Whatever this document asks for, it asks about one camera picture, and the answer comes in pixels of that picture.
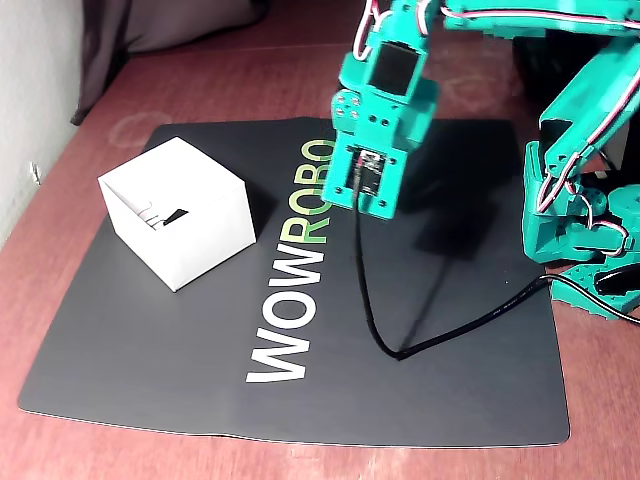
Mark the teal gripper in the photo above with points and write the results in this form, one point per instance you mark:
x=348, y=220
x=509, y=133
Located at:
x=346, y=106

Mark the white cardboard box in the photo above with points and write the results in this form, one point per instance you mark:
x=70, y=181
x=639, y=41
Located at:
x=200, y=250

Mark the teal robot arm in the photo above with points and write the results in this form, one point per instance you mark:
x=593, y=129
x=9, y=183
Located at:
x=550, y=230

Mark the black background equipment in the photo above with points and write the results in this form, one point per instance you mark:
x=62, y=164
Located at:
x=535, y=65

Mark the grey curtain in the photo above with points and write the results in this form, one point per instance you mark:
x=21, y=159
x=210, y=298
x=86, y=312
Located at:
x=150, y=25

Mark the black WOWROBO mat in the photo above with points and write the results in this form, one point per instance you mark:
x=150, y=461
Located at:
x=150, y=350

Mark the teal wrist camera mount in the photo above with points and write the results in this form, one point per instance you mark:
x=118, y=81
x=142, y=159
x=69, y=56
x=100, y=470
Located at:
x=337, y=185

